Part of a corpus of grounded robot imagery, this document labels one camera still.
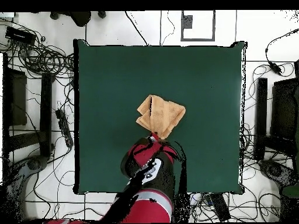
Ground black power adapter with cable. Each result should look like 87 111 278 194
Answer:
264 28 299 76

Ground black cabinet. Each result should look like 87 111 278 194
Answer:
270 59 299 143
2 66 28 127

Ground black device box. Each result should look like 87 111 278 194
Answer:
5 26 37 46

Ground grey rectangular floor frame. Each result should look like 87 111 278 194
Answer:
180 9 216 42

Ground black floor cable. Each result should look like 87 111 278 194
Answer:
124 10 150 47

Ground orange terry towel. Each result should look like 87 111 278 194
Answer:
135 94 187 140

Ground black upright bar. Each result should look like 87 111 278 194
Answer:
39 72 54 158
255 77 269 161

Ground grey stand foot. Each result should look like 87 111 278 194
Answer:
258 159 297 187

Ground long black power strip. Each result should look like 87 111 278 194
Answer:
55 108 75 148

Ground dark green table cloth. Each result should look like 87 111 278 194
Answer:
72 38 248 196

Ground black chair base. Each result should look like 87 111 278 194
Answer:
49 10 107 27

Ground short black power strip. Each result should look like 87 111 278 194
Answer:
208 192 232 222

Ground grey square plate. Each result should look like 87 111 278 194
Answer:
181 15 194 29

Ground black cable tangle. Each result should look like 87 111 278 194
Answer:
0 18 75 80

